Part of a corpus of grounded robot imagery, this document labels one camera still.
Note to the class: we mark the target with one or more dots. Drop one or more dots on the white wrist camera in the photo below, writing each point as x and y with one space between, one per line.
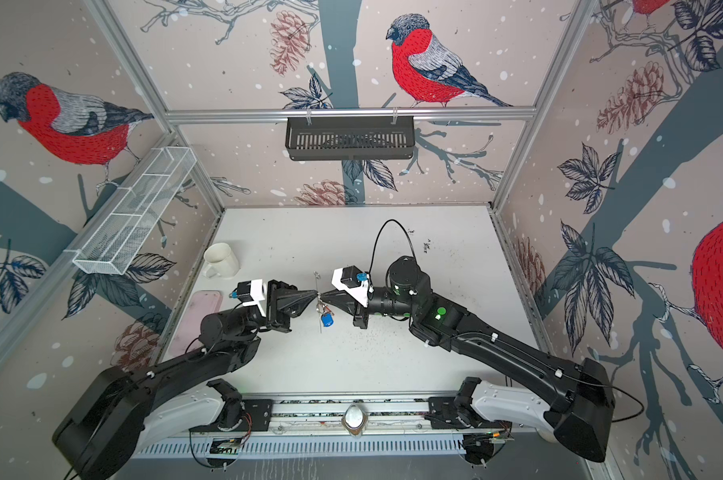
354 282
251 293

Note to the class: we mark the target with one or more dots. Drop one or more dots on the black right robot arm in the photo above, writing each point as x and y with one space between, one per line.
573 402

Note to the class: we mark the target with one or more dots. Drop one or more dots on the white wire mesh basket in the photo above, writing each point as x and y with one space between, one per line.
119 238

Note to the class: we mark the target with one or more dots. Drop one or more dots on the black slotted wall basket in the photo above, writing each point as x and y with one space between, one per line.
350 138

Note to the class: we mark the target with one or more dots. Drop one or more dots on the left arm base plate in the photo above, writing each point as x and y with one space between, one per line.
248 415

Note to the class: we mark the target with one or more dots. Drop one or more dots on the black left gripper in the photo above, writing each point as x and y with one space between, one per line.
281 308

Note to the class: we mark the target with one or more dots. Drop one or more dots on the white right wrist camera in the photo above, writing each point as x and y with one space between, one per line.
354 282

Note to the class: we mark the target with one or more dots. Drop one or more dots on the white ceramic mug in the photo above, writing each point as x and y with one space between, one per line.
220 260

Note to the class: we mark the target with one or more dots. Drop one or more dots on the small white dome object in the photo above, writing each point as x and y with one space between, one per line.
355 419

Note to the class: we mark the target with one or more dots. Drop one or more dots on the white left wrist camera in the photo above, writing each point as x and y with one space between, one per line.
251 293

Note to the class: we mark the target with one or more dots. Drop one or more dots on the blue capped key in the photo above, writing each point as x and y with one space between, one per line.
327 318

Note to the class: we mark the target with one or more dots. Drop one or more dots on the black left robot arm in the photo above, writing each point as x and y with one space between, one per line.
123 412

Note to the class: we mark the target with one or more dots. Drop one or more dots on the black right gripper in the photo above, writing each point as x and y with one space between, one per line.
350 305

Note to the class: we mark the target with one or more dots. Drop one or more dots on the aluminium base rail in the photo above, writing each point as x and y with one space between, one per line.
323 416

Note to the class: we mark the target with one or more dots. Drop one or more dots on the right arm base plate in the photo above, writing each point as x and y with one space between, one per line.
445 414

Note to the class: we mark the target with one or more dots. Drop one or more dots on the pink rectangular tray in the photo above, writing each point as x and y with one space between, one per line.
200 304

